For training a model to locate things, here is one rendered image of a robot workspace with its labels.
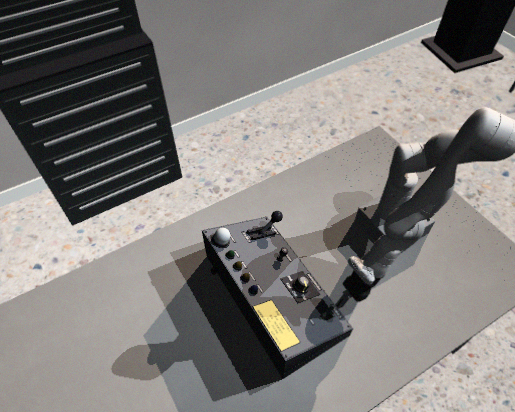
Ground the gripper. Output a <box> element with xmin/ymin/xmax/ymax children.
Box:
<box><xmin>335</xmin><ymin>250</ymin><xmax>391</xmax><ymax>309</ymax></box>

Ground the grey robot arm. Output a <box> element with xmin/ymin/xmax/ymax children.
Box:
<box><xmin>370</xmin><ymin>107</ymin><xmax>515</xmax><ymax>266</ymax></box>

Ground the dark grey control console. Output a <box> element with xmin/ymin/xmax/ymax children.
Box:
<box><xmin>202</xmin><ymin>211</ymin><xmax>353</xmax><ymax>379</ymax></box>

